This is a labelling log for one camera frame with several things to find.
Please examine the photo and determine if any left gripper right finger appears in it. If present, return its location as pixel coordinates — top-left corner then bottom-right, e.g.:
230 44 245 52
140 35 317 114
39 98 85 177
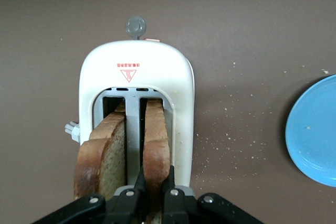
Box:
161 165 265 224

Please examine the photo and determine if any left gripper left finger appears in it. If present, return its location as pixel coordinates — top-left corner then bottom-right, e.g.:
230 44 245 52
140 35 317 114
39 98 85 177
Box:
31 166 148 224

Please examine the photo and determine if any brown bread slice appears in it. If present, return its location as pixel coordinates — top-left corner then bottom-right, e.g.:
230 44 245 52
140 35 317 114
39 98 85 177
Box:
142 99 174 224
74 102 127 201

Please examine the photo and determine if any blue plate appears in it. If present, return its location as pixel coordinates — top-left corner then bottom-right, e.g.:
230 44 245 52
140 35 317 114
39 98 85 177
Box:
285 74 336 188

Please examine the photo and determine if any white toaster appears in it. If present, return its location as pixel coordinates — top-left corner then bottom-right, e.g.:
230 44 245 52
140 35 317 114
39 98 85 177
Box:
65 16 196 201

